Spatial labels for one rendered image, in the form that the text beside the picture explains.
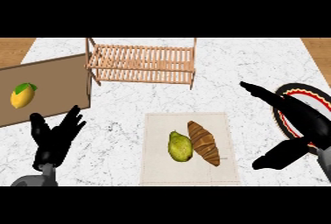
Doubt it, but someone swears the brown cutting board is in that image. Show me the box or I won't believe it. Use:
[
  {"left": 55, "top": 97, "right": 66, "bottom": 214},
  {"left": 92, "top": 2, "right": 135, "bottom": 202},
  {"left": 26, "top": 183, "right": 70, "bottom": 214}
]
[{"left": 0, "top": 52, "right": 94, "bottom": 129}]

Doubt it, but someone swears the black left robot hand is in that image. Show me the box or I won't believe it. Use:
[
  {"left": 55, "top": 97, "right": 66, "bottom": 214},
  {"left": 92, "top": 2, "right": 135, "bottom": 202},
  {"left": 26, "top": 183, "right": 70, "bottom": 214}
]
[{"left": 29, "top": 104, "right": 89, "bottom": 172}]

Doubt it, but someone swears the black red patterned plate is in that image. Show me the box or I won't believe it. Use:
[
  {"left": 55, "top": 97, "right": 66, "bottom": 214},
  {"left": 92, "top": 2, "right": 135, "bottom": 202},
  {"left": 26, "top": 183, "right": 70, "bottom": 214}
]
[{"left": 271, "top": 82, "right": 331, "bottom": 156}]

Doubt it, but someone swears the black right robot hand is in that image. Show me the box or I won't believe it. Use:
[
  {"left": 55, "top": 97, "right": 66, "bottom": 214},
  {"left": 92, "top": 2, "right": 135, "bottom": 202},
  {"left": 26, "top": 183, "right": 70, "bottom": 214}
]
[{"left": 240, "top": 80, "right": 331, "bottom": 171}]

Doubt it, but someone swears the wooden tiered shelf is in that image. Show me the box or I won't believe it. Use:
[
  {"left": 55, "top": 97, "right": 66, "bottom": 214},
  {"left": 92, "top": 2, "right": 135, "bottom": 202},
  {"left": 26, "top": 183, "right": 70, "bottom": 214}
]
[{"left": 85, "top": 37, "right": 200, "bottom": 91}]

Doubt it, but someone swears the yellow lemon with leaf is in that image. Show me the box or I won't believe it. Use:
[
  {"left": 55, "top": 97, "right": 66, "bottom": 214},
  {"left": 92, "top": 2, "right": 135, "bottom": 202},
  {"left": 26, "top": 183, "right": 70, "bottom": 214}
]
[{"left": 10, "top": 82, "right": 39, "bottom": 109}]

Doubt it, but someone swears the beige cloth placemat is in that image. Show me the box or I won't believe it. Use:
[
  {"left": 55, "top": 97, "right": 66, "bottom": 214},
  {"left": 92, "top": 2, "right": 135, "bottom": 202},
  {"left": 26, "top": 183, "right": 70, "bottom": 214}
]
[{"left": 140, "top": 112, "right": 243, "bottom": 186}]

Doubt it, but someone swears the green pear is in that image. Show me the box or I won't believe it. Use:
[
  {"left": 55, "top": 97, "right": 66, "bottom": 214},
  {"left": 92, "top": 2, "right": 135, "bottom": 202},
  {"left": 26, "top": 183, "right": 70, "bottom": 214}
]
[{"left": 168, "top": 130, "right": 194, "bottom": 164}]

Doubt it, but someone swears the brown croissant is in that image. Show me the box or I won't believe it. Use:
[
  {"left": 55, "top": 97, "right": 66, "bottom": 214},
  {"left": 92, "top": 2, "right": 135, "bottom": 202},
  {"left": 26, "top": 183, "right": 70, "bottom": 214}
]
[{"left": 187, "top": 120, "right": 224, "bottom": 167}]

